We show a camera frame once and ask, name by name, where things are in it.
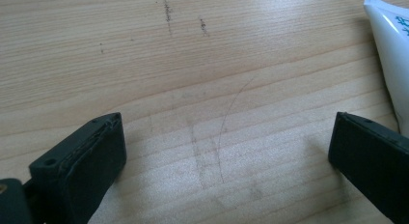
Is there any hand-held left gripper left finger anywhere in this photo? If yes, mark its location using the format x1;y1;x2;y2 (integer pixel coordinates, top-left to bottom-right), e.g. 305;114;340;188
28;112;128;224

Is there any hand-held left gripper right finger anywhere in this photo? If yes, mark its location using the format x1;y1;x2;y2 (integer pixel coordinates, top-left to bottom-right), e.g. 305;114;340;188
327;111;409;224

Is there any white squeeze tube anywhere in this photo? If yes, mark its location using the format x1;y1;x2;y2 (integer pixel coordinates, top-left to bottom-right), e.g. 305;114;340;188
363;0;409;139

